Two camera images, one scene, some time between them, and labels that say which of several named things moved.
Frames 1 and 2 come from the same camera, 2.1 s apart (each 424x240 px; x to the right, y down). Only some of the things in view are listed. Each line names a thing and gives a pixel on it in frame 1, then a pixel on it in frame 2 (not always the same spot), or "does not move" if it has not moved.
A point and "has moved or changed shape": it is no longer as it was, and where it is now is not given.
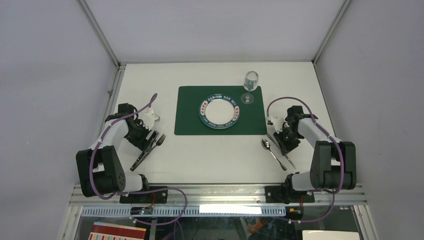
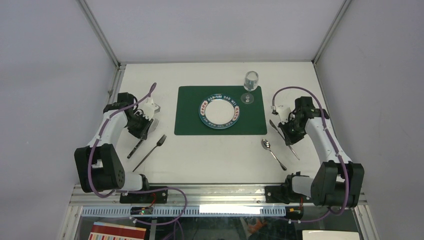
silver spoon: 266,145 does not move
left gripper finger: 148,149 → 144,135
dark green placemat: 252,120 does not move
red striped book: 106,231 does not move
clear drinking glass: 250,84 does not move
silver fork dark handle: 140,158 → 155,123
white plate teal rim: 219,111 does not move
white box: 329,235 does not move
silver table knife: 278,146 has moved or changed shape
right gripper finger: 285,147 → 289,138
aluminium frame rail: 224,195 does not move
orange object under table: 254,228 does not move
